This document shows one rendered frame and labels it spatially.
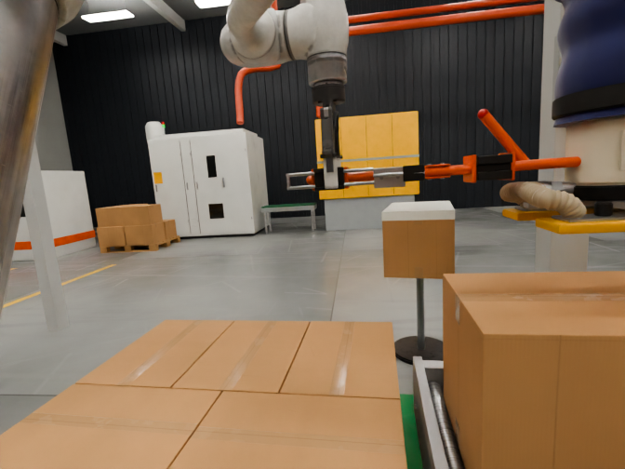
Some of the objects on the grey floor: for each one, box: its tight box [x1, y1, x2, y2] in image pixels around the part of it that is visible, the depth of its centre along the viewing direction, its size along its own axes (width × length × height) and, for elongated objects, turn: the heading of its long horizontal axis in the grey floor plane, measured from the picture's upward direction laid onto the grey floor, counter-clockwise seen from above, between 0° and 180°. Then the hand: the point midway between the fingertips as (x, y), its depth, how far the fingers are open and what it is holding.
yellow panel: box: [314, 111, 419, 231], centre depth 827 cm, size 222×91×248 cm
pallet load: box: [95, 204, 180, 253], centre depth 753 cm, size 121×102×90 cm
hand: (333, 176), depth 84 cm, fingers closed on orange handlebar, 8 cm apart
